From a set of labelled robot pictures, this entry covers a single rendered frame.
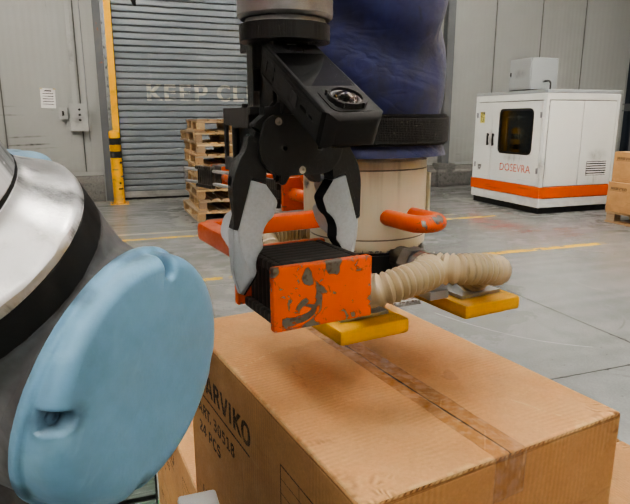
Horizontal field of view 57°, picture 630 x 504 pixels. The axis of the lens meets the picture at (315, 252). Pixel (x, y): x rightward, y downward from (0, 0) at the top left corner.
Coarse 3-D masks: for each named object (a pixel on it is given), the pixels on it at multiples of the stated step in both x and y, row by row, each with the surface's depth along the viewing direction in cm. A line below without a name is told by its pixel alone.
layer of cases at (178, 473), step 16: (192, 432) 145; (176, 448) 141; (192, 448) 138; (624, 448) 138; (176, 464) 143; (192, 464) 132; (624, 464) 132; (160, 480) 173; (176, 480) 145; (192, 480) 126; (624, 480) 126; (160, 496) 177; (176, 496) 148; (624, 496) 120
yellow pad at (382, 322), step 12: (372, 312) 72; (384, 312) 72; (324, 324) 70; (336, 324) 69; (348, 324) 69; (360, 324) 69; (372, 324) 69; (384, 324) 70; (396, 324) 70; (408, 324) 71; (336, 336) 68; (348, 336) 67; (360, 336) 68; (372, 336) 69; (384, 336) 70
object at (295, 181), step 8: (272, 176) 108; (296, 176) 110; (272, 184) 103; (280, 184) 102; (288, 184) 101; (296, 184) 102; (272, 192) 105; (280, 192) 102; (280, 200) 102; (288, 200) 102; (288, 208) 102; (296, 208) 103
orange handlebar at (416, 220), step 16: (224, 176) 131; (288, 192) 102; (416, 208) 78; (208, 224) 67; (272, 224) 73; (288, 224) 74; (304, 224) 75; (384, 224) 77; (400, 224) 73; (416, 224) 71; (432, 224) 71; (208, 240) 65
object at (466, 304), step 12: (456, 288) 81; (492, 288) 81; (444, 300) 79; (456, 300) 78; (468, 300) 78; (480, 300) 78; (492, 300) 78; (504, 300) 78; (516, 300) 79; (456, 312) 77; (468, 312) 76; (480, 312) 77; (492, 312) 78
